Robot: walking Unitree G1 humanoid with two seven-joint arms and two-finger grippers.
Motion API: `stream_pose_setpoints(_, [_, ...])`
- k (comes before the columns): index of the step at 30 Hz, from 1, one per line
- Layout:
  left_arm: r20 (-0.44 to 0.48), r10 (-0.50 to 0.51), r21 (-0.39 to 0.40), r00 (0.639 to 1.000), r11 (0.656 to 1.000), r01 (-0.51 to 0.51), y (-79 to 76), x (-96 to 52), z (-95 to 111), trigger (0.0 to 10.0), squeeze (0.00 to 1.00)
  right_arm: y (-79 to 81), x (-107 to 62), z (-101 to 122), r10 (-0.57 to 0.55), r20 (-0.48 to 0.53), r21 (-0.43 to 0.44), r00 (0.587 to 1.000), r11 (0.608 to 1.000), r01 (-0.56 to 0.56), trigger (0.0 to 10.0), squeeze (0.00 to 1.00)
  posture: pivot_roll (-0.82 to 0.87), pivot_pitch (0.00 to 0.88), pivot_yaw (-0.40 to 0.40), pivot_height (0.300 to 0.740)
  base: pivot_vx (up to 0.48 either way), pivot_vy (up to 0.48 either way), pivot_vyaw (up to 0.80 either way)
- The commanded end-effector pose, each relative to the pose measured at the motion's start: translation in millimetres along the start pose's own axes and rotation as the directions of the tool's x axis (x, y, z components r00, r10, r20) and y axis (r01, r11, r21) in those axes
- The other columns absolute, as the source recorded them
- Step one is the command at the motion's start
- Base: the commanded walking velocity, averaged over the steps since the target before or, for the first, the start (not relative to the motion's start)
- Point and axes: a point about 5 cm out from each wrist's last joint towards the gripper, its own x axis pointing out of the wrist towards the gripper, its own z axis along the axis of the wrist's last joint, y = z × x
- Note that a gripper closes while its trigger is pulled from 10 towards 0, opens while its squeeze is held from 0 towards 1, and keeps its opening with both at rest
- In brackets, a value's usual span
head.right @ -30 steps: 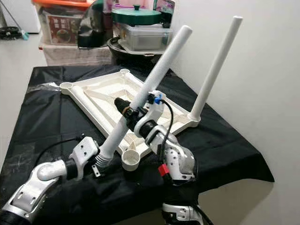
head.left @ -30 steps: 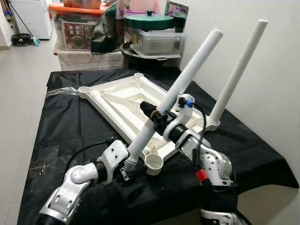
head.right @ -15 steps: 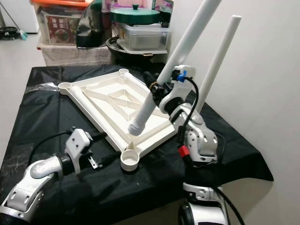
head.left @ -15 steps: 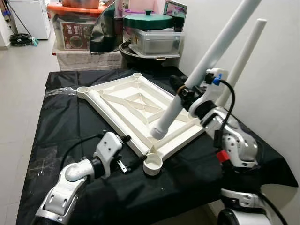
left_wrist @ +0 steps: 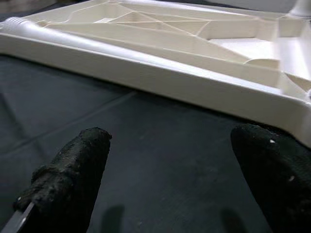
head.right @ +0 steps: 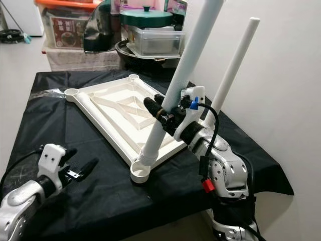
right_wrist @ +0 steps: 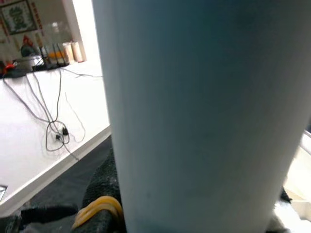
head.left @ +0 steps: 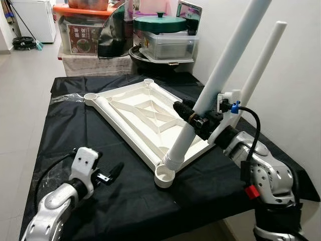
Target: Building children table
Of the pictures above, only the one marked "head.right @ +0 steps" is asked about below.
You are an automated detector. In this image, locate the framed picture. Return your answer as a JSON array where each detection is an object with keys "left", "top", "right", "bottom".
[{"left": 163, "top": 0, "right": 189, "bottom": 28}]

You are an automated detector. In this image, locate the shiny black bag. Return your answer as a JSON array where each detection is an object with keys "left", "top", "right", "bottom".
[{"left": 83, "top": 0, "right": 121, "bottom": 53}]

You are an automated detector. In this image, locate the clear plastic storage container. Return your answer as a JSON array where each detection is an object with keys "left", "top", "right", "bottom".
[{"left": 127, "top": 25, "right": 184, "bottom": 57}]

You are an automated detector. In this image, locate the orange-lidded storage box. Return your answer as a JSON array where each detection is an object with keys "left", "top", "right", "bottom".
[{"left": 36, "top": 0, "right": 98, "bottom": 51}]

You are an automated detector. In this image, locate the black coiled hose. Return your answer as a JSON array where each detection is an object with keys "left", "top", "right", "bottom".
[{"left": 0, "top": 29, "right": 23, "bottom": 43}]

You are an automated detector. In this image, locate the green pot lid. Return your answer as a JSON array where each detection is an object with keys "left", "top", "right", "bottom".
[{"left": 120, "top": 6, "right": 174, "bottom": 28}]

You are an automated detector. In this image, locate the black wok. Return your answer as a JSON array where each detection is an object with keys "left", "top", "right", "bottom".
[{"left": 114, "top": 40, "right": 181, "bottom": 71}]

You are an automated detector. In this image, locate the white chest freezer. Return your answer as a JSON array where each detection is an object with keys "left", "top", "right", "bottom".
[{"left": 3, "top": 0, "right": 45, "bottom": 37}]

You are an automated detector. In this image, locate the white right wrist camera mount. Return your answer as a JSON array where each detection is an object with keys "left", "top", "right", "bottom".
[{"left": 173, "top": 86, "right": 206, "bottom": 141}]

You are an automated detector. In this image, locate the black tablecloth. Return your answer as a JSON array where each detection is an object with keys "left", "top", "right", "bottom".
[{"left": 8, "top": 70, "right": 294, "bottom": 241}]

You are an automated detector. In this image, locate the white plastic table top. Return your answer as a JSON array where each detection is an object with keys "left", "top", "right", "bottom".
[{"left": 64, "top": 74, "right": 204, "bottom": 184}]

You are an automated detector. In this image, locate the clear tape strip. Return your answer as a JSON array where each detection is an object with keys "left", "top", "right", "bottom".
[{"left": 35, "top": 89, "right": 68, "bottom": 98}]

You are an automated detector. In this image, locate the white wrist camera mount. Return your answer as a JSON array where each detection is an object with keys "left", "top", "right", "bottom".
[
  {"left": 38, "top": 144, "right": 67, "bottom": 181},
  {"left": 173, "top": 86, "right": 206, "bottom": 141}
]

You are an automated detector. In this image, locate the translucent pink plastic container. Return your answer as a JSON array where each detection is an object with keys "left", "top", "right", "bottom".
[{"left": 123, "top": 0, "right": 161, "bottom": 10}]

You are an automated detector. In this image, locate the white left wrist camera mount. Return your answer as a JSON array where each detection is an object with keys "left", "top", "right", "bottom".
[{"left": 38, "top": 144, "right": 67, "bottom": 181}]

